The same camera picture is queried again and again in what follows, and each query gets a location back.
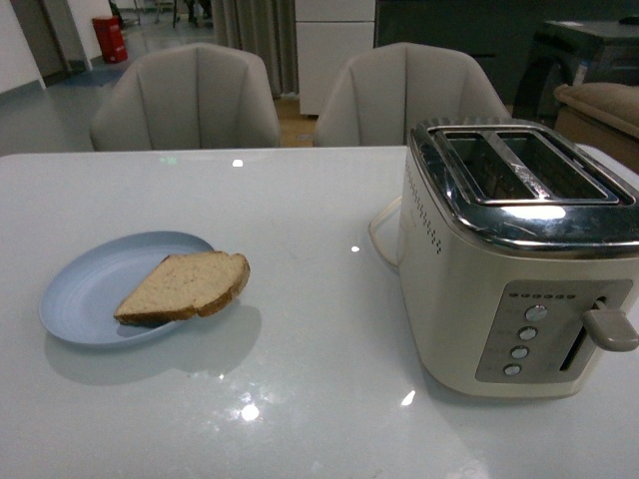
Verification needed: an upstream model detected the white toaster power cable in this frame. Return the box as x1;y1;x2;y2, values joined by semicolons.
367;195;403;274

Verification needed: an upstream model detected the light blue plate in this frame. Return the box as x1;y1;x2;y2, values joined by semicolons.
39;231;213;349

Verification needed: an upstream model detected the slice of brown bread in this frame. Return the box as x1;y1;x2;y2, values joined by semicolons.
114;250;251;326

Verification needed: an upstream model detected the red bin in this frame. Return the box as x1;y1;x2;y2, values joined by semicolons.
92;16;128;64

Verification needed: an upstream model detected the black washing machine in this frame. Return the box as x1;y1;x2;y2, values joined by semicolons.
512;21;638;127

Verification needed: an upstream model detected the beige curtain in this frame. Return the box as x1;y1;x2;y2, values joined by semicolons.
212;0;300;98

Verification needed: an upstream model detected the left grey armchair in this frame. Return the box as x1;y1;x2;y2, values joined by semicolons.
90;43;281;152

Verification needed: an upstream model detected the right grey armchair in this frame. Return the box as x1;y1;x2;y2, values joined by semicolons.
314;43;510;148

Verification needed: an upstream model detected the white drawer cabinet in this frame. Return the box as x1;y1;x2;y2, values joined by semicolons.
295;0;375;116

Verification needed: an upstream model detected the cream and chrome toaster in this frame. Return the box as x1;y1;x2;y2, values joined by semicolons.
397;120;638;398

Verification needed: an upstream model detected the grey armchair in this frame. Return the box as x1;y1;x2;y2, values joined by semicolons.
90;43;281;152
314;43;510;148

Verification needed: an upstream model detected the beige sofa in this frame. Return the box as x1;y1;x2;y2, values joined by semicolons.
554;83;639;173

